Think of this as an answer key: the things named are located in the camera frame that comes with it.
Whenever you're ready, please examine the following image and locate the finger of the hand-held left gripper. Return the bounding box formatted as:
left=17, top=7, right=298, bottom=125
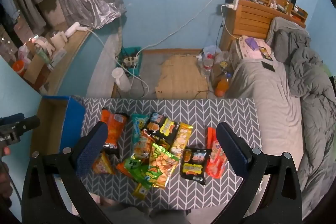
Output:
left=14, top=116, right=41, bottom=130
left=0, top=113, right=25, bottom=125

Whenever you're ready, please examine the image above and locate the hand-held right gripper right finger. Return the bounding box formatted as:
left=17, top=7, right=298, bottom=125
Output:
left=216, top=122, right=302, bottom=224

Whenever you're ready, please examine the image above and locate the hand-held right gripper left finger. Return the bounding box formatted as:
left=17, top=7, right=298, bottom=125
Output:
left=21, top=121, right=109, bottom=224

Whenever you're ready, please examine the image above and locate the red-orange snack packet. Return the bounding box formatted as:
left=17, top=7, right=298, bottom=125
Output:
left=205, top=127, right=228, bottom=179

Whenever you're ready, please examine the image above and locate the small orange snack packet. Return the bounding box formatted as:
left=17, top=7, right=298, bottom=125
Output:
left=92, top=152, right=116, bottom=175

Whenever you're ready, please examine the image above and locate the blue-rimmed cardboard box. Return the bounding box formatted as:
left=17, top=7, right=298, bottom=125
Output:
left=29, top=95, right=86, bottom=159

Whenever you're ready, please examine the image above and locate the large orange chip bag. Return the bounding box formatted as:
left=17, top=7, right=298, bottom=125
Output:
left=101, top=108, right=129, bottom=159

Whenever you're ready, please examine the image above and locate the black noodle snack packet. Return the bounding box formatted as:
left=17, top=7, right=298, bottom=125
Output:
left=180, top=147, right=212, bottom=185
left=144, top=112, right=179, bottom=146

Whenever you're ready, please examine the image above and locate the green snack packet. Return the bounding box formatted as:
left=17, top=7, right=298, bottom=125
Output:
left=123, top=157, right=158, bottom=188

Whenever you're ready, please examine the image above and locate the yellow biscuit packet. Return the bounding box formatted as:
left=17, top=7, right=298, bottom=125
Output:
left=171, top=122, right=194, bottom=159

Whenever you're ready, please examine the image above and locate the orange cartoon crisps packet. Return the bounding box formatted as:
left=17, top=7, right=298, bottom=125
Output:
left=133, top=130, right=155, bottom=161

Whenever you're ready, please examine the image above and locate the teal snack packet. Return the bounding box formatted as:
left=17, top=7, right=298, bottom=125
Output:
left=131, top=114, right=150, bottom=143

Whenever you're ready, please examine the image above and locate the green packet with orange puffs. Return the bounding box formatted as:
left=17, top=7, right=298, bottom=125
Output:
left=148, top=143, right=180, bottom=189

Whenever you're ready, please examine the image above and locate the person's left hand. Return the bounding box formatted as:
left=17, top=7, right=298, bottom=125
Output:
left=0, top=147, right=13, bottom=207

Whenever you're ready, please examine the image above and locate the white plastic bag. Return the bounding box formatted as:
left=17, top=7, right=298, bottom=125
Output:
left=12, top=44, right=33, bottom=77

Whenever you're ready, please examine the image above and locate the brown cardboard box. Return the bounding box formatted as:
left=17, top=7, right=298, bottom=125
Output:
left=25, top=53, right=51, bottom=89

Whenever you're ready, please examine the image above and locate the orange drink bottle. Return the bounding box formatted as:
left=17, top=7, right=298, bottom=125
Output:
left=215, top=74, right=233, bottom=97

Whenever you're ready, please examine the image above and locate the white carton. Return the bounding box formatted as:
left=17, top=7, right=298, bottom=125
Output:
left=48, top=48, right=67, bottom=69

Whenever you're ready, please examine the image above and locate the white cylindrical pitcher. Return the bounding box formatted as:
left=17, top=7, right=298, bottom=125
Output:
left=112, top=67, right=132, bottom=94

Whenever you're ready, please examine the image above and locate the brown jar yellow lid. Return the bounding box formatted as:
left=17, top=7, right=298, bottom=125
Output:
left=213, top=52, right=231, bottom=83

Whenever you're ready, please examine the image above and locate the clear red-capped bottle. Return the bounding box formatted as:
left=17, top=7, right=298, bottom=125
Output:
left=201, top=53, right=214, bottom=76

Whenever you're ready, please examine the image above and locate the brown cardboard floor sheet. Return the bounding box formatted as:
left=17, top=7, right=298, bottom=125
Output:
left=156, top=55, right=210, bottom=100

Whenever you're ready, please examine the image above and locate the black phone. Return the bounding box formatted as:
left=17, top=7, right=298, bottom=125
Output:
left=261, top=61, right=276, bottom=73

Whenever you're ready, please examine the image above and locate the grey duvet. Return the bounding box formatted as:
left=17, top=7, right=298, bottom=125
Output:
left=285, top=28, right=336, bottom=193

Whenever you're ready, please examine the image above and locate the white patterned storage bag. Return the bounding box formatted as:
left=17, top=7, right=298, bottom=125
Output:
left=231, top=35, right=276, bottom=60

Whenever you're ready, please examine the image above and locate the white hair dryer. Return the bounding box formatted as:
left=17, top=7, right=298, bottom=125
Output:
left=65, top=21, right=89, bottom=38

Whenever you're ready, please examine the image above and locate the purple cloth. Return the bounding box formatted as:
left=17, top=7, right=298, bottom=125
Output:
left=245, top=37, right=259, bottom=51

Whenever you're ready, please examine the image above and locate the grey pillow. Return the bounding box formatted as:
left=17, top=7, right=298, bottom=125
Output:
left=266, top=17, right=311, bottom=64

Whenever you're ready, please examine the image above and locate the wooden headboard shelf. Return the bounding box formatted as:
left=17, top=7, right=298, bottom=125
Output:
left=219, top=0, right=308, bottom=56

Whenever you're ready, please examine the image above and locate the white hair dryer cable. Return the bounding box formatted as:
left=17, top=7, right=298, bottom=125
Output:
left=87, top=29, right=120, bottom=67

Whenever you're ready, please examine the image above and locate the long white wall cable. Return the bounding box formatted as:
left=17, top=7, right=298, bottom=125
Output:
left=136, top=0, right=235, bottom=54

